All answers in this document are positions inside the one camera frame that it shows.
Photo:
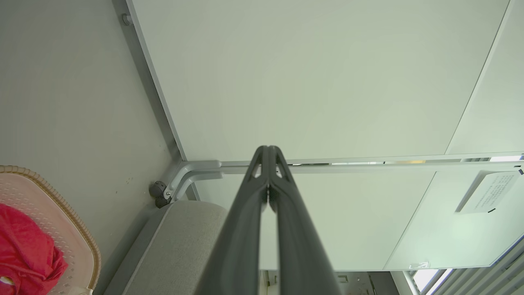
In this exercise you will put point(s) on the cream perforated laundry basket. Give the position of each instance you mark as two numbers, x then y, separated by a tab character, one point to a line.
61	213

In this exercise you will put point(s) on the grey window blinds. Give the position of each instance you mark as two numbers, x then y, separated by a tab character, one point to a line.
479	274

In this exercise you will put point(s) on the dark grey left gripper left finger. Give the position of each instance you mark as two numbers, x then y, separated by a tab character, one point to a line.
235	246

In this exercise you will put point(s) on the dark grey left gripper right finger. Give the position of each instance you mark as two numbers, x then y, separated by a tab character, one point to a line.
301	254

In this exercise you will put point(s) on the grey panel foot bracket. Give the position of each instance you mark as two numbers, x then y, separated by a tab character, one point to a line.
184	170

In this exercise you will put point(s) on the white partition panel grey frame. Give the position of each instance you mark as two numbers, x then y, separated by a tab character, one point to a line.
307	82

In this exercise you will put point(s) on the white paper notice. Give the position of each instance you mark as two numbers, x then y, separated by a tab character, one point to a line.
491	190

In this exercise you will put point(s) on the black caster wheel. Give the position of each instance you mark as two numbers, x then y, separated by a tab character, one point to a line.
162	201
157	189

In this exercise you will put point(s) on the plain red garment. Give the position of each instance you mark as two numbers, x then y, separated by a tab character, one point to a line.
24	246

